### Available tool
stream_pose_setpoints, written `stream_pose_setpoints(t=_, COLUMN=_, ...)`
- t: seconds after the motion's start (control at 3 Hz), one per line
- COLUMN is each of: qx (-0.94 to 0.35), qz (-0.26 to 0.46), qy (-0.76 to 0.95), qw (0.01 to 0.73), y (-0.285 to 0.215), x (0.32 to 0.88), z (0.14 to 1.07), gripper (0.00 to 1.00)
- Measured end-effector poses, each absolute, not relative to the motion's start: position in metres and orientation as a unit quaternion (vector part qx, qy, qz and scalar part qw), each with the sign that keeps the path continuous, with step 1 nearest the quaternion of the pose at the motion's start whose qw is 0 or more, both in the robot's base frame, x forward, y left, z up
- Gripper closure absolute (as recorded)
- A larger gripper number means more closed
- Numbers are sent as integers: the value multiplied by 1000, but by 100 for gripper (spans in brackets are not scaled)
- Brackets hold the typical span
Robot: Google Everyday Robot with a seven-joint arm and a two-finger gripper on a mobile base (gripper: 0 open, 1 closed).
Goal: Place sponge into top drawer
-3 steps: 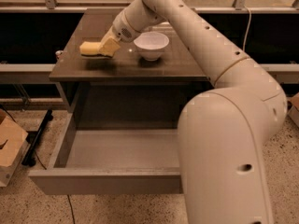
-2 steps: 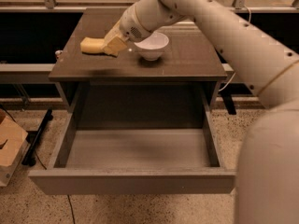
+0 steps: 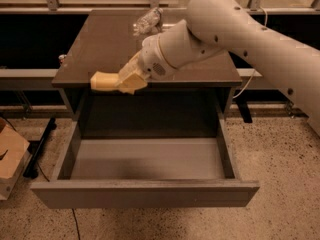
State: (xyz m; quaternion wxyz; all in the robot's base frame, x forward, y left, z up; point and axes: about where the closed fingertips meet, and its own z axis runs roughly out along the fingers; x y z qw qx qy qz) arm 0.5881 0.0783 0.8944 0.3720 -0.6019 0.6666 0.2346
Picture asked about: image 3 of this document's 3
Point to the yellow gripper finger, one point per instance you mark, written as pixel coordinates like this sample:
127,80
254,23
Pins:
129,81
131,67

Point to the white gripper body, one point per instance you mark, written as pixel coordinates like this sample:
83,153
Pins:
152,58

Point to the yellow sponge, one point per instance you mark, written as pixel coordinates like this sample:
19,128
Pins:
101,81

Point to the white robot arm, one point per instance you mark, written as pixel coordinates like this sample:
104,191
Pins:
210,26

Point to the dark brown drawer cabinet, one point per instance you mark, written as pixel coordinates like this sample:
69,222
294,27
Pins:
189,104

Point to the open grey top drawer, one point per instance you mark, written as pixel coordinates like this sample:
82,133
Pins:
146,173

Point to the crumpled clear plastic bag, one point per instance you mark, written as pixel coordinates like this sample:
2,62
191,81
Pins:
147,22

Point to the black bar on floor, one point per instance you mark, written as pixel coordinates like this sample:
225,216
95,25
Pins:
35,148

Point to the cardboard box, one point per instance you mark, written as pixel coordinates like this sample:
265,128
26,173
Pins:
13,156

